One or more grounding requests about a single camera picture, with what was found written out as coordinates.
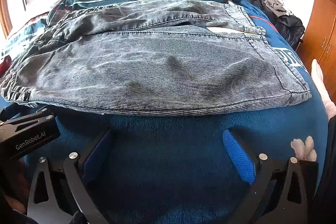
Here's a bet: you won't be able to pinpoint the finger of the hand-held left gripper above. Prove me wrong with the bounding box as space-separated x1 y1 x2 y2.
0 106 55 136

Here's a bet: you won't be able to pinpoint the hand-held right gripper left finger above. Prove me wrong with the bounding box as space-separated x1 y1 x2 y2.
26 128 116 224

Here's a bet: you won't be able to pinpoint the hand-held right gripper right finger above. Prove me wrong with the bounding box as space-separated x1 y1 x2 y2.
223 129 309 224

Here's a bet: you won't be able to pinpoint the grey washed denim pants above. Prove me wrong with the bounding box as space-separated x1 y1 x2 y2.
0 0 313 117

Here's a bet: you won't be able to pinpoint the red cloth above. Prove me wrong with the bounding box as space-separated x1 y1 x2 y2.
0 55 11 76

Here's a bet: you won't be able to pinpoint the white fluffy slipper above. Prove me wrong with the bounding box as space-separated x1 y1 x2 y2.
291 136 317 161

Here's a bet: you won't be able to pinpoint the blue patterned fleece blanket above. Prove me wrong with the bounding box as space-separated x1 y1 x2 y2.
0 0 330 224

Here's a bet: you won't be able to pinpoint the person's leg in dark trousers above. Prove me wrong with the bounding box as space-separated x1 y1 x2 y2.
312 109 336 224

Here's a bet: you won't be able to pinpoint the person's foot in white sock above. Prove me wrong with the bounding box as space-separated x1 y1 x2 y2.
311 59 336 114

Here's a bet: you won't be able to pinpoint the black jacket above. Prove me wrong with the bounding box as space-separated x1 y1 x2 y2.
243 0 306 50

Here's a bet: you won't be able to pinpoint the grey crumpled garment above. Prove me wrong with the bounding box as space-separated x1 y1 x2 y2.
260 0 294 16

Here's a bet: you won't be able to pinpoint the brown wooden wardrobe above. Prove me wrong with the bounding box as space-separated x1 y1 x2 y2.
297 0 336 83

